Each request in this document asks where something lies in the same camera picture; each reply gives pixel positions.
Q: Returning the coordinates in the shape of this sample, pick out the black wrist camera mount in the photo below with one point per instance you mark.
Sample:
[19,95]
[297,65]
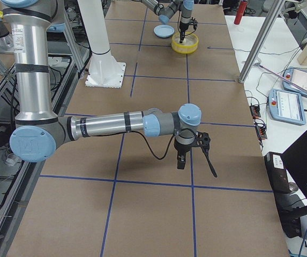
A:
[202,141]

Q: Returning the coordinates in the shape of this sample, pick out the black computer box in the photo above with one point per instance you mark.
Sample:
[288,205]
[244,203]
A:
[277,173]

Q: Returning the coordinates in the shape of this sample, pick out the lower orange black connector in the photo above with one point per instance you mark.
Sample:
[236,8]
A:
[261,131]

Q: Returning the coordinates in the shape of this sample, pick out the teach pendant tablet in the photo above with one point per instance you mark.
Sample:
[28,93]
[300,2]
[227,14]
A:
[286,106]
[297,76]

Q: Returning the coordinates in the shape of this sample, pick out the upper orange black connector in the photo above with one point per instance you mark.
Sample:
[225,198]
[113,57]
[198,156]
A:
[255,111]

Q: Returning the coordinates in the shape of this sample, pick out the upper teach pendant tablet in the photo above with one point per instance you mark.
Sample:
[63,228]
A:
[297,76]

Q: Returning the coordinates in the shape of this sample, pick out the orange black connector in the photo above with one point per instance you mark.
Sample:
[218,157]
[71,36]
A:
[261,131]
[255,111]

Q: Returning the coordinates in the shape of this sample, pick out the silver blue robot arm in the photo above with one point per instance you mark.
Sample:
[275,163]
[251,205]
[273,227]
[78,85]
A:
[39,131]
[166,13]

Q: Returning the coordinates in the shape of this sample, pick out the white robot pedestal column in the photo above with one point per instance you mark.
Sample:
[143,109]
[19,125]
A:
[104,70]

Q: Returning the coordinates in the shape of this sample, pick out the aluminium frame post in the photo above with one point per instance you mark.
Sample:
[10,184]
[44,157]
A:
[261,37]

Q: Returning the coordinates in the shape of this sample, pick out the lower teach pendant tablet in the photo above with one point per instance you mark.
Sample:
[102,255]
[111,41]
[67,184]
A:
[286,106]

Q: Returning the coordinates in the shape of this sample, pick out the white steamed bun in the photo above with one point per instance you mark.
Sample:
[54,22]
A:
[187,42]

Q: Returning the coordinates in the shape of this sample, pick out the red cylinder bottle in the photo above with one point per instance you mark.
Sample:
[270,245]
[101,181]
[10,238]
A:
[240,11]

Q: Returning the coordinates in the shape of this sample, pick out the pink metal rod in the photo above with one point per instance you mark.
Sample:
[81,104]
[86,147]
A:
[281,77]

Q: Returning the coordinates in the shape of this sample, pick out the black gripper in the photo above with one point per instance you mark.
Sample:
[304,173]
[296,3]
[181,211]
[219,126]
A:
[181,149]
[182,27]

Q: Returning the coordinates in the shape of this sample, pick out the yellow steamer basket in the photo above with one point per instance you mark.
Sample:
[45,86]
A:
[188,46]

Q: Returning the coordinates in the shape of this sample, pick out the light blue plate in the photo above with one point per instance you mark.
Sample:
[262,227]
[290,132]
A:
[163,31]

